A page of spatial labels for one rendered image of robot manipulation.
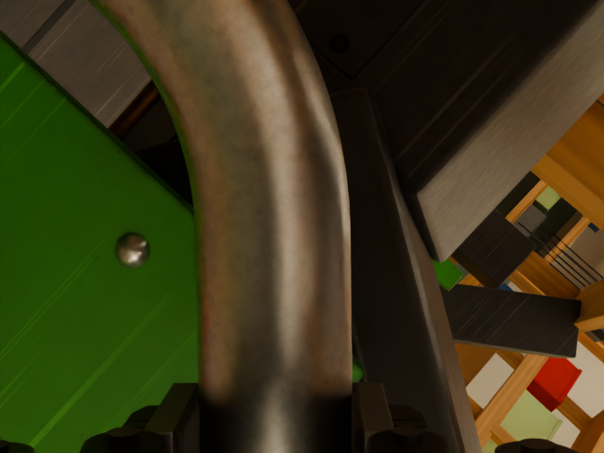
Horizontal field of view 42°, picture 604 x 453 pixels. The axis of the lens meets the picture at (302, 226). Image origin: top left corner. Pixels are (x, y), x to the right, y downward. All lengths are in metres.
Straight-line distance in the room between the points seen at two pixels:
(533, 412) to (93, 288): 3.61
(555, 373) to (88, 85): 3.53
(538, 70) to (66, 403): 0.21
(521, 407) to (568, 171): 2.83
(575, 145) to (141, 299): 0.82
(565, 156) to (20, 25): 0.66
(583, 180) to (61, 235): 0.83
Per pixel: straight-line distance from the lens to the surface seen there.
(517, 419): 3.74
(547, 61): 0.32
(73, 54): 0.70
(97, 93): 0.76
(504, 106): 0.31
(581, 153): 1.03
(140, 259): 0.25
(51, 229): 0.26
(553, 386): 4.02
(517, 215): 8.77
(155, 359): 0.26
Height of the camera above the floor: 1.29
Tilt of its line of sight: 14 degrees down
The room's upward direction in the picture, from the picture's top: 133 degrees clockwise
